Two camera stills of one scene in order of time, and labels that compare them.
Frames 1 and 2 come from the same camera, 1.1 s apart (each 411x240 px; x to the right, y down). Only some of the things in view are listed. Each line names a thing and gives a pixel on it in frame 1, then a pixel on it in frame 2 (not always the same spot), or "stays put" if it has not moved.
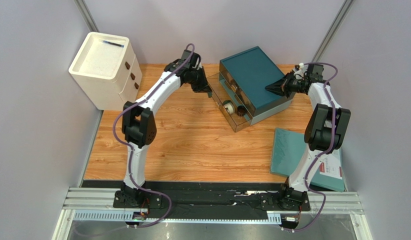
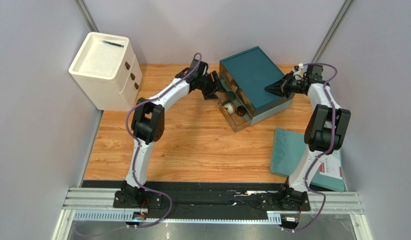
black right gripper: (284, 85) stays put
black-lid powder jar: (230, 108) stays put
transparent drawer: (236, 117) stays put
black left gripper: (203, 86) -> (215, 86)
